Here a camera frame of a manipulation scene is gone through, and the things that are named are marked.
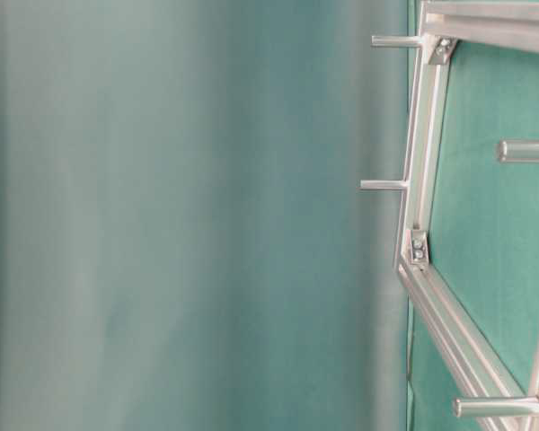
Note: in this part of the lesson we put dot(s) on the steel shaft on frame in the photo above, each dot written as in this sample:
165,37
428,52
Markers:
518,151
504,407
395,185

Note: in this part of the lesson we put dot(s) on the square aluminium extrusion frame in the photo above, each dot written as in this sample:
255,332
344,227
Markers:
449,355

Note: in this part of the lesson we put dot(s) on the steel shaft at frame corner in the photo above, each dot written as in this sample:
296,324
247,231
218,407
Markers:
381,41

